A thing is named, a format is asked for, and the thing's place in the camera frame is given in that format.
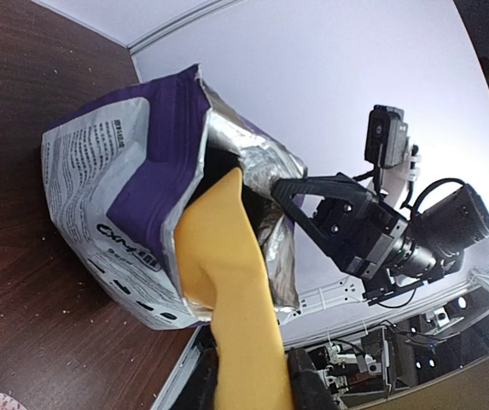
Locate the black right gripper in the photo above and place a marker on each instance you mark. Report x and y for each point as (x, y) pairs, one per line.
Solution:
(365, 238)

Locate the yellow plastic food scoop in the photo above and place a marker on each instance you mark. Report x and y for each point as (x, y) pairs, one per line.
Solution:
(222, 267)

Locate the aluminium front frame rail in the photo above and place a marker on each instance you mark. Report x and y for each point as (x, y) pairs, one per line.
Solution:
(200, 340)

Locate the purple puppy food bag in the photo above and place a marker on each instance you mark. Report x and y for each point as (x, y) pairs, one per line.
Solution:
(119, 172)

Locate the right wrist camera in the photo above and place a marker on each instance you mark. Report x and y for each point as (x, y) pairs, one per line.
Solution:
(386, 137)

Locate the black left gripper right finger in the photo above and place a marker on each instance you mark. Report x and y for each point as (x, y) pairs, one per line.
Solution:
(308, 390)

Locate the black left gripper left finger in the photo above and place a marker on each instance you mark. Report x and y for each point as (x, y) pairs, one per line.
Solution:
(207, 380)

